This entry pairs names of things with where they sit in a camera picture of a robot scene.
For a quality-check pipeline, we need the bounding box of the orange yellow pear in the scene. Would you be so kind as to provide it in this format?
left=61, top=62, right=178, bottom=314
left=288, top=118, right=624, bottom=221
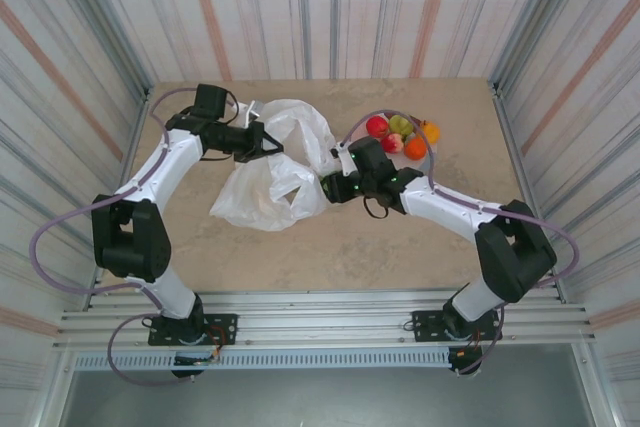
left=418, top=120, right=442, bottom=144

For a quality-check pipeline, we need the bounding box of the aluminium mounting rail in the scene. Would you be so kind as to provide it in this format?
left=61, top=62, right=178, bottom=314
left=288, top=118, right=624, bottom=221
left=52, top=289, right=599, bottom=351

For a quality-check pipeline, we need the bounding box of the orange tangerine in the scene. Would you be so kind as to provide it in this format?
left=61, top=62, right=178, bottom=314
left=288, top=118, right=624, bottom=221
left=403, top=137, right=429, bottom=161

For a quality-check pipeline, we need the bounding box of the red apple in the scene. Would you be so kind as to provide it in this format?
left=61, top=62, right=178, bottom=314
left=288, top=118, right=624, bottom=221
left=365, top=115, right=391, bottom=139

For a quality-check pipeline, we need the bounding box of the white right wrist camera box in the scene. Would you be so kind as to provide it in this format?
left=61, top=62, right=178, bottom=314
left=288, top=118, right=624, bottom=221
left=330, top=144, right=357, bottom=176

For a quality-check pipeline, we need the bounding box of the aluminium side rail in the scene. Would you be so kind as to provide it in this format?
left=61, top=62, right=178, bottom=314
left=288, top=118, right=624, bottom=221
left=489, top=79, right=569, bottom=304
left=79, top=86, right=152, bottom=313

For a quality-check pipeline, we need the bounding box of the round plate with coloured segments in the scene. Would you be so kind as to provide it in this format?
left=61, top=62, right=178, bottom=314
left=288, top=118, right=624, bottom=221
left=349, top=111, right=440, bottom=176

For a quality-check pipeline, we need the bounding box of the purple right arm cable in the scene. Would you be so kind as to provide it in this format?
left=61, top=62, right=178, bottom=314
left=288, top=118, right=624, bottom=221
left=339, top=109, right=581, bottom=378

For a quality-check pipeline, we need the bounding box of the black base connector with wires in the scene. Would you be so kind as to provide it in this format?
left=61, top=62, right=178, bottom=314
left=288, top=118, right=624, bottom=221
left=447, top=345, right=485, bottom=377
left=172, top=352, right=224, bottom=379

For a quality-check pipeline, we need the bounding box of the white translucent plastic bag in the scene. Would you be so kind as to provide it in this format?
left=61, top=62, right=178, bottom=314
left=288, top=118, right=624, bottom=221
left=208, top=98, right=337, bottom=233

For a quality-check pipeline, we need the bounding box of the green apple top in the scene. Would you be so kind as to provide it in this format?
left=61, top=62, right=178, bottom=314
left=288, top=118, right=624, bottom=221
left=388, top=114, right=415, bottom=136

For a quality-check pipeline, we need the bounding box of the red yellow peach with leaf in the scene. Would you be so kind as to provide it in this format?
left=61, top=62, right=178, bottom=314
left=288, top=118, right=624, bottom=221
left=381, top=133, right=406, bottom=155

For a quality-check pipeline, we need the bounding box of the grey slotted cable duct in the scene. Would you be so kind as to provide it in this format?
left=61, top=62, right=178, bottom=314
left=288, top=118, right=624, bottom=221
left=72, top=349, right=454, bottom=372

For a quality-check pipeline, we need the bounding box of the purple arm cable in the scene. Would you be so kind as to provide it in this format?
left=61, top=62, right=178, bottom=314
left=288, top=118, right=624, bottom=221
left=30, top=88, right=241, bottom=388
left=339, top=109, right=581, bottom=378

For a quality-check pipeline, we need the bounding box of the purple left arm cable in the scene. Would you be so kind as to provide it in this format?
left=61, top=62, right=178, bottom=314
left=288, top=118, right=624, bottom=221
left=30, top=88, right=241, bottom=388

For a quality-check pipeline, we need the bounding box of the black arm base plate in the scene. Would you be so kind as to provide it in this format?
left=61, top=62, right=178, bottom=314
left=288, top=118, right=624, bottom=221
left=147, top=313, right=239, bottom=347
left=410, top=310, right=503, bottom=343

